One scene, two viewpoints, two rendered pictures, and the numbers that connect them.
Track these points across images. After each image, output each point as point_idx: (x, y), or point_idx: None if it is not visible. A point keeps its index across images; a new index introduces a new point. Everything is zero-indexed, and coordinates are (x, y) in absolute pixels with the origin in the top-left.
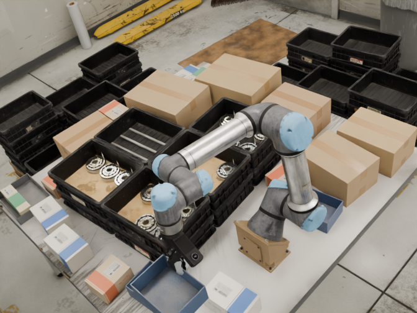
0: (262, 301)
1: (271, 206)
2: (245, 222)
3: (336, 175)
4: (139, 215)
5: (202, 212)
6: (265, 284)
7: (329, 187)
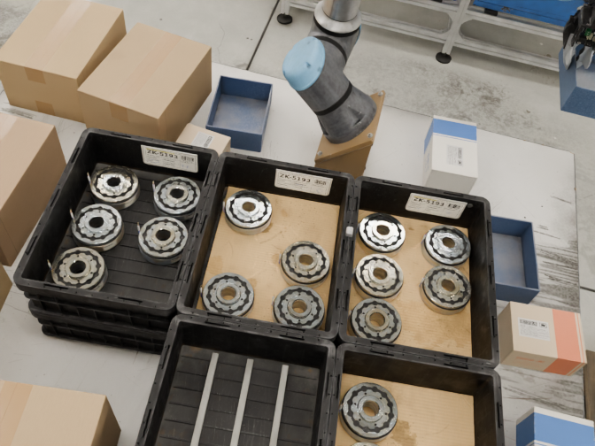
0: (415, 139)
1: (343, 74)
2: (350, 143)
3: (198, 60)
4: (429, 323)
5: (376, 196)
6: (390, 143)
7: (197, 96)
